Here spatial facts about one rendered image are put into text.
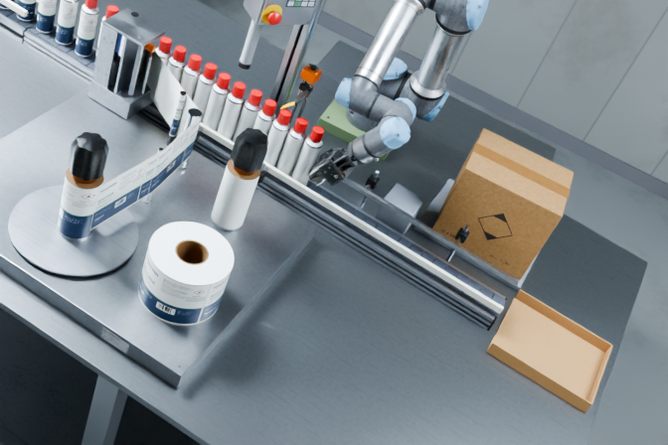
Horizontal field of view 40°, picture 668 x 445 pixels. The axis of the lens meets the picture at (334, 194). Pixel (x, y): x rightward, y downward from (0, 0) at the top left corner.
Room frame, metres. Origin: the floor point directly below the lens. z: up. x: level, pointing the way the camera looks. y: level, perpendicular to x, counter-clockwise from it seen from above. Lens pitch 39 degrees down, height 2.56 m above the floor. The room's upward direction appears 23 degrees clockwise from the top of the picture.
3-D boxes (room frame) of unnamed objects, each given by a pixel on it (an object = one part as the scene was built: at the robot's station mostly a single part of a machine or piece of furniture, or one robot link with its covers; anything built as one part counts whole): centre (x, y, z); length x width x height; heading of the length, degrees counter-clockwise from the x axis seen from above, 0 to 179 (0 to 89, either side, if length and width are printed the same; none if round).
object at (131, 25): (2.09, 0.69, 1.14); 0.14 x 0.11 x 0.01; 77
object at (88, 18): (2.23, 0.87, 0.98); 0.05 x 0.05 x 0.20
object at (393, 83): (2.53, -0.01, 1.04); 0.13 x 0.12 x 0.14; 83
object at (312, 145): (2.07, 0.11, 0.98); 0.05 x 0.05 x 0.20
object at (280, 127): (2.08, 0.21, 0.98); 0.05 x 0.05 x 0.20
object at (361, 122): (2.53, 0.00, 0.92); 0.15 x 0.15 x 0.10
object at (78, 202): (1.55, 0.55, 1.04); 0.09 x 0.09 x 0.29
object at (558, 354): (1.88, -0.72, 0.85); 0.30 x 0.26 x 0.04; 77
